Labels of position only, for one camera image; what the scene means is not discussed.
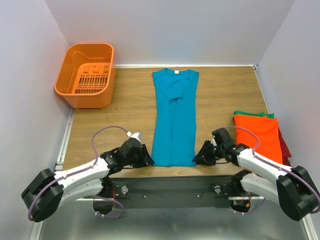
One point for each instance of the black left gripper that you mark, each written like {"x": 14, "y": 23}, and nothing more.
{"x": 146, "y": 160}

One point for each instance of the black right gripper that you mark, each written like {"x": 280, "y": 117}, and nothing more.
{"x": 203, "y": 157}

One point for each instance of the blue t-shirt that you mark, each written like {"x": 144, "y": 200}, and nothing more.
{"x": 175, "y": 128}

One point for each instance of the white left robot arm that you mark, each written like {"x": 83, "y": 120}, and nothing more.
{"x": 50, "y": 190}

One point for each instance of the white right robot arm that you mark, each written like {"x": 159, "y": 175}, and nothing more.
{"x": 292, "y": 188}

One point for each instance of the orange folded t-shirt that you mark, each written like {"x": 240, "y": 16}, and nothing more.
{"x": 263, "y": 129}

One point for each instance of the green folded t-shirt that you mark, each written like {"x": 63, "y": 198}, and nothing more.
{"x": 261, "y": 114}

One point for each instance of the dark red folded t-shirt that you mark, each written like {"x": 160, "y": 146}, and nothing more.
{"x": 284, "y": 149}

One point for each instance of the orange plastic basket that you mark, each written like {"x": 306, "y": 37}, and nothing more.
{"x": 87, "y": 75}

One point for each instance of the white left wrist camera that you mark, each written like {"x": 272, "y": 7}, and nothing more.
{"x": 136, "y": 135}

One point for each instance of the black mounting base plate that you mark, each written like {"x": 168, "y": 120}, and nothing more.
{"x": 172, "y": 192}

